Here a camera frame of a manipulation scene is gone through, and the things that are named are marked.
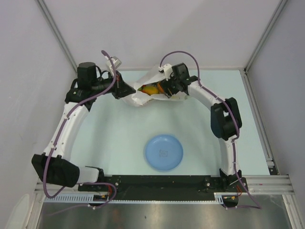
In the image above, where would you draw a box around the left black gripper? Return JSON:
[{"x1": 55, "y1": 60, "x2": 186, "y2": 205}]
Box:
[{"x1": 91, "y1": 71, "x2": 136, "y2": 100}]

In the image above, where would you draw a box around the white plastic bag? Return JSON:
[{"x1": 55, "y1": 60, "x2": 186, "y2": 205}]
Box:
[{"x1": 122, "y1": 65, "x2": 187, "y2": 107}]

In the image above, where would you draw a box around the fake pineapple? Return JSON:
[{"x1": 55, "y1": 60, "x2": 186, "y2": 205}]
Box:
[{"x1": 157, "y1": 83, "x2": 164, "y2": 94}]

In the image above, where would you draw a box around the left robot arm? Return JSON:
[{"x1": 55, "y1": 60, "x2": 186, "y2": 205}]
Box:
[{"x1": 31, "y1": 58, "x2": 136, "y2": 191}]

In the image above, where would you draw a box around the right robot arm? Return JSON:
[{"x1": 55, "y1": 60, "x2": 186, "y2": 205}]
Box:
[{"x1": 158, "y1": 63, "x2": 242, "y2": 191}]

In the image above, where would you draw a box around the fake mango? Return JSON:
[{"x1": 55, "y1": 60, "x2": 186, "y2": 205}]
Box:
[{"x1": 141, "y1": 86, "x2": 159, "y2": 95}]

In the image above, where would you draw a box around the blue plastic plate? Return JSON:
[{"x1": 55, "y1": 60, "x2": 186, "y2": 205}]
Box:
[{"x1": 144, "y1": 134, "x2": 183, "y2": 172}]

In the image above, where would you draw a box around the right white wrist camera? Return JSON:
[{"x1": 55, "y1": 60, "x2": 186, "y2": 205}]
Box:
[{"x1": 158, "y1": 64, "x2": 173, "y2": 81}]

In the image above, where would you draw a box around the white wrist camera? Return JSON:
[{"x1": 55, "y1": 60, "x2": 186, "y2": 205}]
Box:
[
  {"x1": 105, "y1": 56, "x2": 122, "y2": 76},
  {"x1": 158, "y1": 64, "x2": 173, "y2": 81}
]

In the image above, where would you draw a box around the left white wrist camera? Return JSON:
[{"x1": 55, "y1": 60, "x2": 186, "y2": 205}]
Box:
[{"x1": 105, "y1": 56, "x2": 122, "y2": 76}]

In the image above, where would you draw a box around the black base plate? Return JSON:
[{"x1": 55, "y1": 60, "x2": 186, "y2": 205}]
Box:
[{"x1": 78, "y1": 175, "x2": 244, "y2": 201}]

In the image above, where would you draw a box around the white slotted cable duct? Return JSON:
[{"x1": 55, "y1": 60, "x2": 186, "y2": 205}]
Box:
[{"x1": 44, "y1": 193, "x2": 224, "y2": 204}]

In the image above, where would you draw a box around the aluminium frame rail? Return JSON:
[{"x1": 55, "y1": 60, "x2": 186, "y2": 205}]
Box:
[{"x1": 47, "y1": 175, "x2": 294, "y2": 195}]

